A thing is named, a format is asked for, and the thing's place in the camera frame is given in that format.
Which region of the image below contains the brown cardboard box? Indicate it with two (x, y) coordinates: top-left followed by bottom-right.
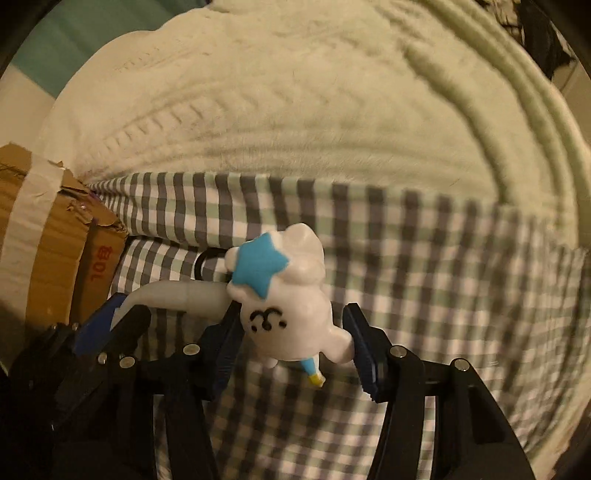
(1, 143), (127, 371)

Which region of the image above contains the white cartoon figurine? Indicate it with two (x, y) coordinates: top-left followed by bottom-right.
(111, 223), (353, 387)

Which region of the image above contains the black hair tie ring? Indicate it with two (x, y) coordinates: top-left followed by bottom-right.
(193, 248), (230, 282)

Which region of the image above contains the cream knitted blanket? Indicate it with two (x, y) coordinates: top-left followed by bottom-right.
(36, 1), (590, 247)

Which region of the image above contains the checkered bed sheet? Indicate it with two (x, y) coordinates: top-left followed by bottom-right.
(93, 173), (590, 479)

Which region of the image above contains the black clothing on chair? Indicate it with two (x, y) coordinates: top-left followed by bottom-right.
(476, 0), (576, 80)

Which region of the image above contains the teal curtain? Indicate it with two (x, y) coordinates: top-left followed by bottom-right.
(11, 0), (207, 97)

